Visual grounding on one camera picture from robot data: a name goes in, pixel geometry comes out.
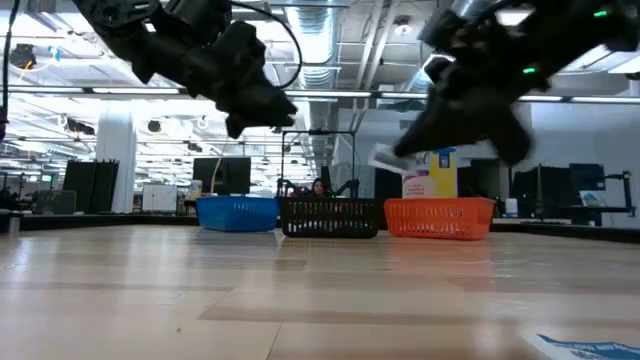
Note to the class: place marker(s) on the white pillar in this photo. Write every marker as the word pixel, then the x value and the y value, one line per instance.
pixel 115 170

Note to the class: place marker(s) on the background black robot arm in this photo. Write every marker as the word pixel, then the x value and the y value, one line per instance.
pixel 285 189
pixel 347 187

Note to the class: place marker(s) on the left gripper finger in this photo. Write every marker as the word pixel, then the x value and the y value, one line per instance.
pixel 260 107
pixel 233 127

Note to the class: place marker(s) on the white cabinet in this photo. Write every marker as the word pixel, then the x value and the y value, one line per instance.
pixel 159 197

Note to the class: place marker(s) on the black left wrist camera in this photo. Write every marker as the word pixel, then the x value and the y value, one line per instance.
pixel 200 17

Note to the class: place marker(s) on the Lysol wipes canister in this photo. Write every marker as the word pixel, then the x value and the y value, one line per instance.
pixel 440 177

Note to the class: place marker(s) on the silver ventilation duct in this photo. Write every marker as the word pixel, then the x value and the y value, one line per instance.
pixel 315 45

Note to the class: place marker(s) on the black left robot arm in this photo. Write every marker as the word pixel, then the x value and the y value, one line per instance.
pixel 120 30

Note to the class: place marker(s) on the blue striped fabric bandage wrapper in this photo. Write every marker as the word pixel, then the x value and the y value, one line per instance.
pixel 585 347

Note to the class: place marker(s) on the white packet black print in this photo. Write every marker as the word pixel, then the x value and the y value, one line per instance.
pixel 389 159

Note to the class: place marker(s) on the black partition panels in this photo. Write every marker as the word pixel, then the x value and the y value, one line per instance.
pixel 90 185

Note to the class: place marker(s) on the black background rig frame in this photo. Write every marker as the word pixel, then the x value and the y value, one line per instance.
pixel 320 132

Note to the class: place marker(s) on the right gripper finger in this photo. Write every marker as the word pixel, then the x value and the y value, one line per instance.
pixel 445 130

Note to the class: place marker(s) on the dark desk monitors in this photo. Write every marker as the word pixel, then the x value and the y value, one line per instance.
pixel 587 176

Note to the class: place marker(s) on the person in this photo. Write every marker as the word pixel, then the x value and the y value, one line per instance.
pixel 318 187

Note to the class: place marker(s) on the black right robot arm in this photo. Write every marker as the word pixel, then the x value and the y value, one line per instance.
pixel 600 32

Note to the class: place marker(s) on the orange plastic basket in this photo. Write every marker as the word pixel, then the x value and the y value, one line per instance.
pixel 440 217

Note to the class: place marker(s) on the grey box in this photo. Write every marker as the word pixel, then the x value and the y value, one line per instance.
pixel 55 202

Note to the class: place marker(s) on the blue plastic basket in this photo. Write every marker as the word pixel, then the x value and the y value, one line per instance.
pixel 235 214

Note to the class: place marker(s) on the black round ceiling fixture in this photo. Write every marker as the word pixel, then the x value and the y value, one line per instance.
pixel 22 55

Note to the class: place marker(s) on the black plastic basket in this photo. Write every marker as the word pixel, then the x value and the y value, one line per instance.
pixel 327 217

